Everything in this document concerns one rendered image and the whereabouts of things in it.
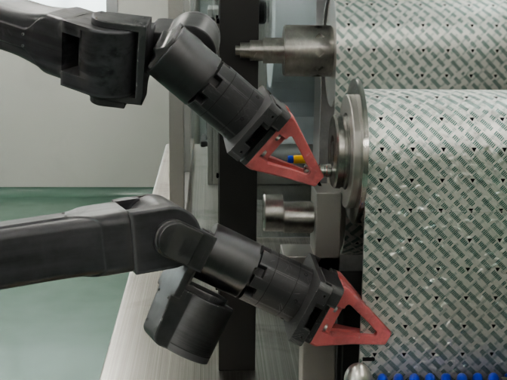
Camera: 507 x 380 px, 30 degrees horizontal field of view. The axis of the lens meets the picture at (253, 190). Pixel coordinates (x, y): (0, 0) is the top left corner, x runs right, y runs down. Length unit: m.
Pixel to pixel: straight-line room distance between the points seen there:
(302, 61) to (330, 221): 0.26
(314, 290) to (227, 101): 0.20
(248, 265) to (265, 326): 0.59
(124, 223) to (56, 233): 0.06
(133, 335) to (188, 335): 0.55
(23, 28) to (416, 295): 0.47
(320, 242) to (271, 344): 0.44
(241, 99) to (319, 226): 0.16
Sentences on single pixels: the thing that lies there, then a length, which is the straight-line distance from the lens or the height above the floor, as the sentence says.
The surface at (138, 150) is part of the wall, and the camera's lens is 6.55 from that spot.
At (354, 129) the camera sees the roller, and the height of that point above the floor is 1.28.
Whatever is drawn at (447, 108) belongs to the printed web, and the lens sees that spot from 0.94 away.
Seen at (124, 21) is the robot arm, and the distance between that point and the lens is 0.92.
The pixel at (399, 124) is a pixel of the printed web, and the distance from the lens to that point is 0.91.
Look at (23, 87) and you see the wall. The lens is 6.60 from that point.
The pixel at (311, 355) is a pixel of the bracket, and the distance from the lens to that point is 1.04.
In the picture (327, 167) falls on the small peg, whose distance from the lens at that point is 0.96.
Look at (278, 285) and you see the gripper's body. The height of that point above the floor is 1.14.
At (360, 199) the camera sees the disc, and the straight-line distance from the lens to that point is 0.91.
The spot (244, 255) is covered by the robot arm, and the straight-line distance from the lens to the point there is 0.89.
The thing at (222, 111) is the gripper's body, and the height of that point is 1.29.
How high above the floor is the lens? 1.41
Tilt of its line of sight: 12 degrees down
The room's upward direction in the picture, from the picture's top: 1 degrees clockwise
